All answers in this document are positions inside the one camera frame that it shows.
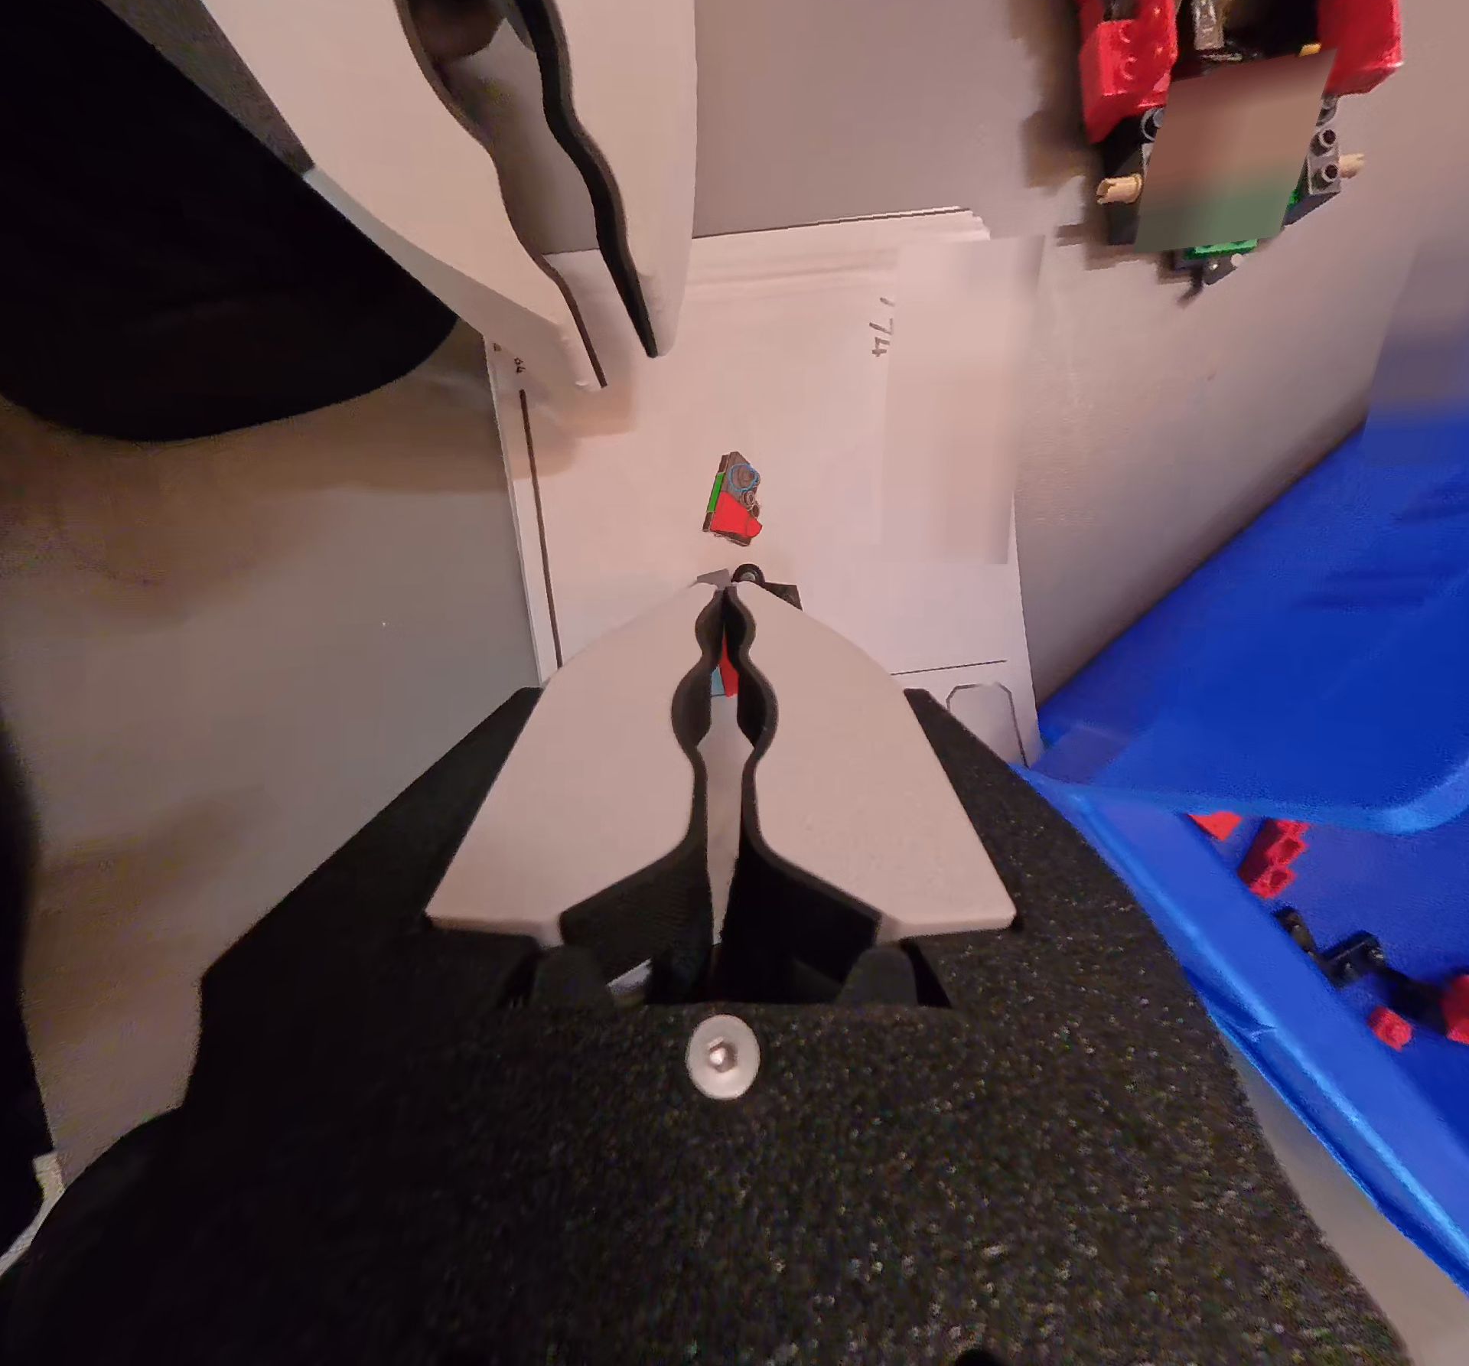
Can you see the red toy brick car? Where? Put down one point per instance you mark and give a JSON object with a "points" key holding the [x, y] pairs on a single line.
{"points": [[1132, 70]]}

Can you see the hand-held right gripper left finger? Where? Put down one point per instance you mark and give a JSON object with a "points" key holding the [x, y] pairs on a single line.
{"points": [[597, 781]]}

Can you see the small red black brick assembly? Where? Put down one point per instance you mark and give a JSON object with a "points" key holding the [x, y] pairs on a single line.
{"points": [[727, 659]]}

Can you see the red wedge brick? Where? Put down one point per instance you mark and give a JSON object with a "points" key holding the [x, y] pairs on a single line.
{"points": [[1216, 824]]}

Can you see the red studded brick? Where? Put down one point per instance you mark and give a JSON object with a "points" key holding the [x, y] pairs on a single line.
{"points": [[1270, 862]]}

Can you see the black bracket brick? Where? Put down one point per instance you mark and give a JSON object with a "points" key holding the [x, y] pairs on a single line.
{"points": [[1342, 954]]}

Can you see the white instruction booklet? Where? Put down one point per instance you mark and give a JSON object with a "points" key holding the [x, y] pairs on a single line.
{"points": [[642, 494]]}

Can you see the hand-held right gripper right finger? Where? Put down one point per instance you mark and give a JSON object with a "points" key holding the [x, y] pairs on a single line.
{"points": [[861, 804]]}

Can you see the small red brick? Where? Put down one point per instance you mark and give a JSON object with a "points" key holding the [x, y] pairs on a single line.
{"points": [[1455, 1004], [1390, 1029]]}

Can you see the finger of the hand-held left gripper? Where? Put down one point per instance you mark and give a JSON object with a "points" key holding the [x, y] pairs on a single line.
{"points": [[642, 105], [332, 45]]}

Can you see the large blue plastic bin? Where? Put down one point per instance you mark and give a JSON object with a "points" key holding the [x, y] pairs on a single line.
{"points": [[1263, 608]]}

